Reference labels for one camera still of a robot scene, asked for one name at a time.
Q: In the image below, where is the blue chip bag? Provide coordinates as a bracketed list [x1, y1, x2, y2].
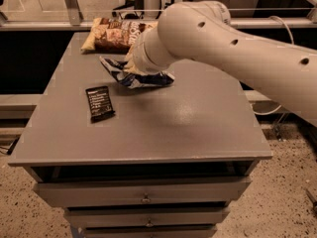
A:
[99, 57, 174, 89]

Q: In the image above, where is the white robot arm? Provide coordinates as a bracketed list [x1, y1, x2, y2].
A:
[126, 1, 317, 126]

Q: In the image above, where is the brown popcorn snack bag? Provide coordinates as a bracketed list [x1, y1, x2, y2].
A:
[81, 18, 158, 53]

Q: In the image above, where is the black rxbar chocolate bar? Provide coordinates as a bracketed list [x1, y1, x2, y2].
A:
[85, 86, 115, 123]

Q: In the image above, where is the black office chair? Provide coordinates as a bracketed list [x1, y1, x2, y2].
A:
[112, 0, 144, 19]

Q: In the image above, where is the grey metal railing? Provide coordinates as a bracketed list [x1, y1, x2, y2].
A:
[0, 0, 317, 31]

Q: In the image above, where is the grey drawer cabinet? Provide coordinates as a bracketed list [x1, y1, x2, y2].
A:
[8, 29, 273, 238]

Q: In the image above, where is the top grey drawer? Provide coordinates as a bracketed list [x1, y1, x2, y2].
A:
[34, 177, 251, 207]

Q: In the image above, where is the grey drawer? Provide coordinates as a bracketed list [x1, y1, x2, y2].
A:
[34, 177, 251, 207]
[64, 206, 229, 228]
[84, 226, 217, 238]

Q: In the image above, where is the middle grey drawer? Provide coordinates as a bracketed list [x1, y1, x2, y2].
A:
[64, 206, 229, 228]

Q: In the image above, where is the bottom grey drawer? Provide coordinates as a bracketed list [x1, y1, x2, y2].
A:
[84, 226, 217, 238]

